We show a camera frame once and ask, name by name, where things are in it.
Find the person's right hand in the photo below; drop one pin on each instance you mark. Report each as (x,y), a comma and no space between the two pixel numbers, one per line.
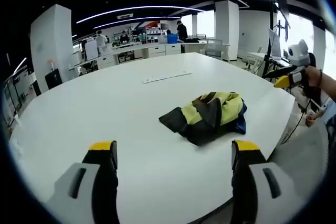
(312,77)

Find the white table cover plate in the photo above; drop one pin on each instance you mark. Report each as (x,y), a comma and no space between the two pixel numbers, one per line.
(168,77)

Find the blue plastic bin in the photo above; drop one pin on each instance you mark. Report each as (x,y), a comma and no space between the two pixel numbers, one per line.
(172,38)

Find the black office chair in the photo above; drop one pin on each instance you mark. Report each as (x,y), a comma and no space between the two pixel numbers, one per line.
(53,79)

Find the yellow and dark garment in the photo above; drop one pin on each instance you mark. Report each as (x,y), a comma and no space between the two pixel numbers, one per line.
(207,116)

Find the computer monitor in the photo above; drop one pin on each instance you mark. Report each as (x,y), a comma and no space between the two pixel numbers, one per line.
(275,44)

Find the long white office desk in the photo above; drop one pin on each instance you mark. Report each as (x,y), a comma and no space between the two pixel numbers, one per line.
(157,49)

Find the white mesh office chair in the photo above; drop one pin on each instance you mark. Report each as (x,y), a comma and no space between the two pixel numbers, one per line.
(214,47)

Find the person's grey clothing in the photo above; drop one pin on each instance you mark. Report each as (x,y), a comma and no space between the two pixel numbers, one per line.
(302,155)

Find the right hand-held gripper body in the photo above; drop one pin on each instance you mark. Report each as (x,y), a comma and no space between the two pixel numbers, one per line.
(298,56)

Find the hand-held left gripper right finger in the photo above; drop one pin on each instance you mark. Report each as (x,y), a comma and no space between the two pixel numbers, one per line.
(265,182)

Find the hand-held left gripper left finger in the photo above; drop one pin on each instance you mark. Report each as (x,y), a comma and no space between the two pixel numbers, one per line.
(78,182)

